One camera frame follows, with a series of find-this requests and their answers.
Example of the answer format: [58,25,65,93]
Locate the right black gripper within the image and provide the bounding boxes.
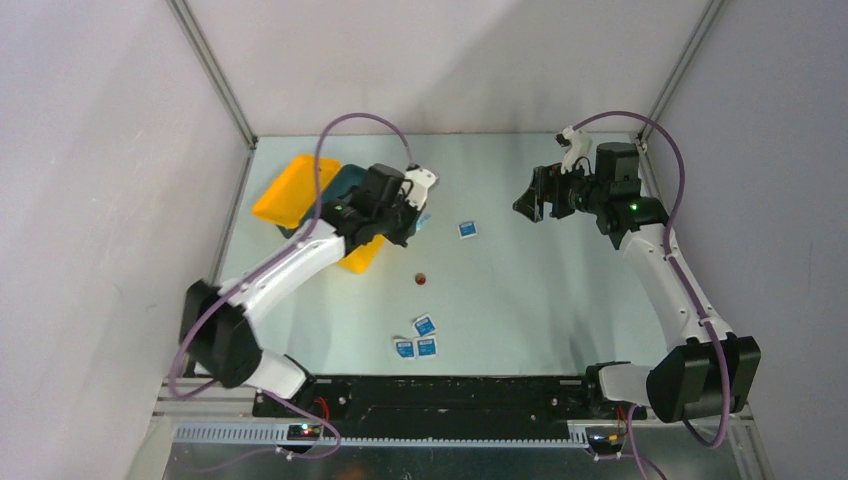
[512,156,608,223]

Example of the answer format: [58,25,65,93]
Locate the dark teal divided tray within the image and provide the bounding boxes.
[277,164,366,239]

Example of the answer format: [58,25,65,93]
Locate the yellow medicine kit box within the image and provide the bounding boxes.
[252,154,385,274]

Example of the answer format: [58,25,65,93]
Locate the blue alcohol pad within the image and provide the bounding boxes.
[457,221,478,239]
[412,314,437,337]
[392,338,417,359]
[414,335,438,358]

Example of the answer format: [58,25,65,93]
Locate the teal tube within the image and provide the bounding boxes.
[415,213,431,233]

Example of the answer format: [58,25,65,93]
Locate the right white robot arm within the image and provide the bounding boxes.
[513,142,761,423]

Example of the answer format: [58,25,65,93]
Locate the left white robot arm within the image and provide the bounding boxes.
[179,164,439,417]

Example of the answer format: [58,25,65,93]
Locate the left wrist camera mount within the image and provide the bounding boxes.
[402,166,439,211]

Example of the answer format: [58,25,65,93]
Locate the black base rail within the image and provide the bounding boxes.
[291,375,630,441]

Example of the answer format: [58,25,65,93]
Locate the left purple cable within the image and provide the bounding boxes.
[166,112,415,460]

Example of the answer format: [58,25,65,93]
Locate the purple cable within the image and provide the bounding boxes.
[570,110,733,480]
[166,112,415,460]

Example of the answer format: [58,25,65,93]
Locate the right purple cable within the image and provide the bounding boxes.
[570,110,733,480]

